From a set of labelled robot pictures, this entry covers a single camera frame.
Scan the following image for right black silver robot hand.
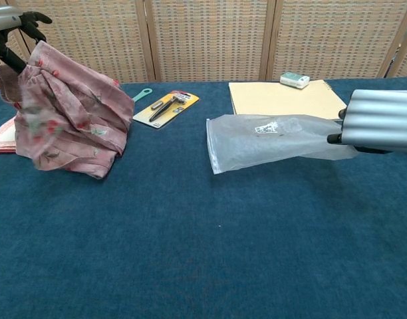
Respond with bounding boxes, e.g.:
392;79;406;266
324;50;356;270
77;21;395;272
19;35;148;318
327;88;407;154

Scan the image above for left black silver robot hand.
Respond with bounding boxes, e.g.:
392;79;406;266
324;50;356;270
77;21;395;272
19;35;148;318
0;5;53;72

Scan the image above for pink floral clothes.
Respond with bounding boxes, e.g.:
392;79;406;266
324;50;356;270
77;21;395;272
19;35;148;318
0;40;135;180

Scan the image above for transparent plastic zip bag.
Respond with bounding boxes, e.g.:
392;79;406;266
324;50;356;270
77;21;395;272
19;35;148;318
205;114;360;175

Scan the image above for small green white box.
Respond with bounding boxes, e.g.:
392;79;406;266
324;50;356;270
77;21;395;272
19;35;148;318
279;71;311;90

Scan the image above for tan manila folder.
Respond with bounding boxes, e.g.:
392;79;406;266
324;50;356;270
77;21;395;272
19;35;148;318
228;79;349;121

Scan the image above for red certificate folder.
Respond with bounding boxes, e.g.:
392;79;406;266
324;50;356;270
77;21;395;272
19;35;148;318
0;118;20;154

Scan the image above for green plastic brush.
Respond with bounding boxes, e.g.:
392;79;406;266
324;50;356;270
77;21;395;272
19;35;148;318
130;87;153;102

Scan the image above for razor in yellow package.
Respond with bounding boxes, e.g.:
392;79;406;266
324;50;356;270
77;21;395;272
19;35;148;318
132;90;200;128

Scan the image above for woven folding screen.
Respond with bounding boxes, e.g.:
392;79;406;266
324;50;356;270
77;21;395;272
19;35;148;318
0;0;407;91

